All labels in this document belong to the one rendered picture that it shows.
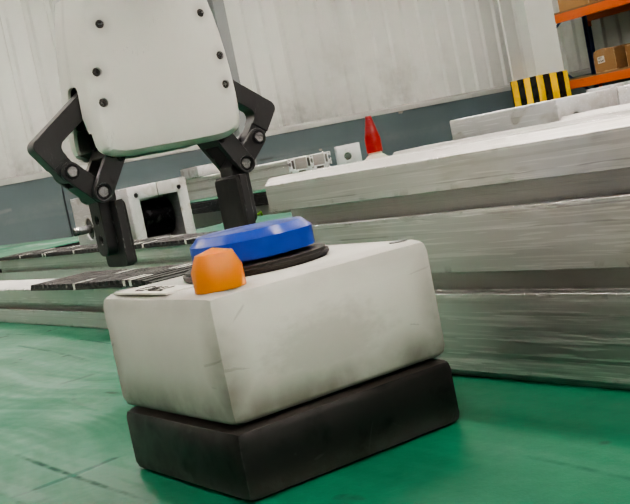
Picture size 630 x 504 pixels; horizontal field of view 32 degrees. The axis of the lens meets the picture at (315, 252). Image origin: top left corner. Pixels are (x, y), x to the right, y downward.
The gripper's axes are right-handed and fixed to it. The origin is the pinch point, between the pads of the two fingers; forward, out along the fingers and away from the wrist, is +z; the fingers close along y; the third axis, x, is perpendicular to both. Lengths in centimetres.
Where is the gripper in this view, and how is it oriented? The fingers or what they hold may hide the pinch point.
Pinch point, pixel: (180, 232)
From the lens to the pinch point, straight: 69.7
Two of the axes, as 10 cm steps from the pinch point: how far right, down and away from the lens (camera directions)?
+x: 5.4, -0.3, -8.4
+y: -8.2, 2.1, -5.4
